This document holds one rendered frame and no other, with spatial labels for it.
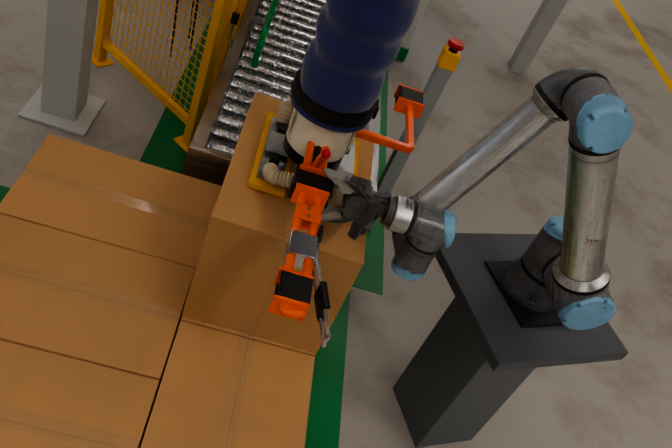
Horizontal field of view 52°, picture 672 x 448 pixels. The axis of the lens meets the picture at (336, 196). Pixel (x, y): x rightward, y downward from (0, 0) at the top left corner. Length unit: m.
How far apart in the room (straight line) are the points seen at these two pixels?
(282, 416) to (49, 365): 0.60
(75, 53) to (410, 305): 1.82
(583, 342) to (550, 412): 0.89
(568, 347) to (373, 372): 0.88
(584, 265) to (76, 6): 2.21
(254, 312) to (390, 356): 1.05
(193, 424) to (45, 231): 0.73
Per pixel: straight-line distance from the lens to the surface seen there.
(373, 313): 2.96
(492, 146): 1.74
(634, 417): 3.38
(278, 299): 1.36
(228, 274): 1.83
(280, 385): 1.93
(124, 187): 2.31
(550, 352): 2.14
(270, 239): 1.71
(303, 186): 1.61
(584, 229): 1.79
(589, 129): 1.57
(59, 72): 3.28
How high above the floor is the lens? 2.11
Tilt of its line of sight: 38 degrees down
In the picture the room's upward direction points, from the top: 24 degrees clockwise
